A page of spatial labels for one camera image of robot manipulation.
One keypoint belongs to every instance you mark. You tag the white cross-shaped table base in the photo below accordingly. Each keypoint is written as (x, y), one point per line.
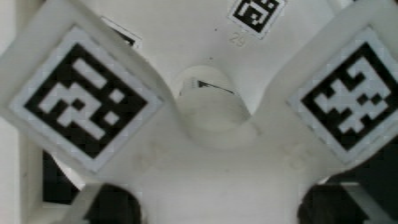
(225, 173)

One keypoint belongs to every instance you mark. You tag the white U-shaped fence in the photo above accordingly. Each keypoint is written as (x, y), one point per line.
(21, 153)

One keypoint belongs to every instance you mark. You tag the white cylindrical table leg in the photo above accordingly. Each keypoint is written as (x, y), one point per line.
(209, 100)

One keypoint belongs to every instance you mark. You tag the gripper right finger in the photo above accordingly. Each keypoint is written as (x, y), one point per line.
(339, 204)

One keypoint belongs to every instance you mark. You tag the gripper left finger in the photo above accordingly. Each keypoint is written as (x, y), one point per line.
(106, 205)

